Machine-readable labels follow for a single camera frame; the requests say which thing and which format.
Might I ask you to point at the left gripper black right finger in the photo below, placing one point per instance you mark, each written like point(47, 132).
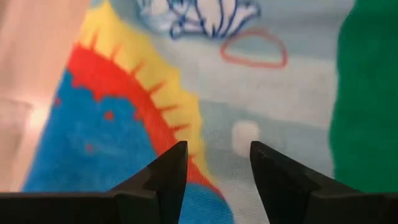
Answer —
point(286, 196)

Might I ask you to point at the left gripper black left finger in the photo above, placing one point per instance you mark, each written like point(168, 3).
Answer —
point(161, 193)

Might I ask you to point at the colourful printed beach towel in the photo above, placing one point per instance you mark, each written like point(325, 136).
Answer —
point(248, 93)

